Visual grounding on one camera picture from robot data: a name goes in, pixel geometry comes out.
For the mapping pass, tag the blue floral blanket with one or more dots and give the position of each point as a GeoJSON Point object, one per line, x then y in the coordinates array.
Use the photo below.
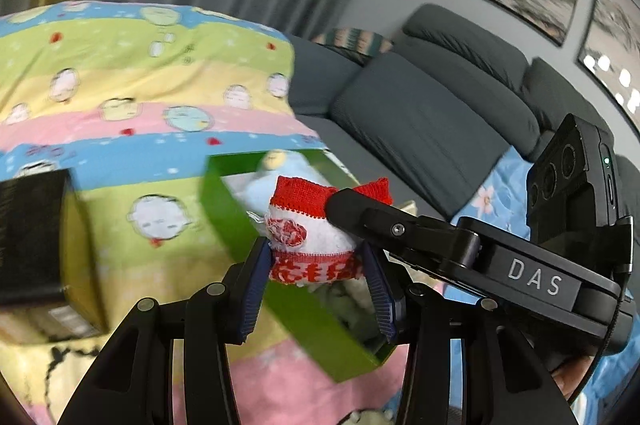
{"type": "Point", "coordinates": [500, 185]}

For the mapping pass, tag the striped patterned pillow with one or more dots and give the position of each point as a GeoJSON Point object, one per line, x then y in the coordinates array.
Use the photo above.
{"type": "Point", "coordinates": [350, 42]}

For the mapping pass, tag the light blue cloth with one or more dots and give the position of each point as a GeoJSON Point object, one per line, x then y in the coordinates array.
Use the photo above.
{"type": "Point", "coordinates": [260, 192]}

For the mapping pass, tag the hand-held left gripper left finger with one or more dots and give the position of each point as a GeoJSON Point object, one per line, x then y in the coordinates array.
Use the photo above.
{"type": "Point", "coordinates": [255, 290]}

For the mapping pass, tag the grey-green cloth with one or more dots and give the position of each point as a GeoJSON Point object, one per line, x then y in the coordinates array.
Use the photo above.
{"type": "Point", "coordinates": [350, 305]}

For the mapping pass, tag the black box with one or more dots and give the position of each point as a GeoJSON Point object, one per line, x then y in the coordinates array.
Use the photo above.
{"type": "Point", "coordinates": [30, 235]}

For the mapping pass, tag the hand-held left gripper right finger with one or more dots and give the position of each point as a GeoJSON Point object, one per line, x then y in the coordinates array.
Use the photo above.
{"type": "Point", "coordinates": [380, 300]}

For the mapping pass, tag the grey sofa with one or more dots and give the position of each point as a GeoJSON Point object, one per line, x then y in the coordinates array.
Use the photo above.
{"type": "Point", "coordinates": [425, 125]}

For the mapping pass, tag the red and white sock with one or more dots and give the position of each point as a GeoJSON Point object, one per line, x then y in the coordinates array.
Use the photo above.
{"type": "Point", "coordinates": [310, 235]}

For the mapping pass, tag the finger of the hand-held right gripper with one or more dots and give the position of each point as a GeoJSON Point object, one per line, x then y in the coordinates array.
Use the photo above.
{"type": "Point", "coordinates": [400, 230]}

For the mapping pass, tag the green box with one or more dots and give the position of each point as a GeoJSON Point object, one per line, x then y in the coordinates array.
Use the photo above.
{"type": "Point", "coordinates": [220, 200]}

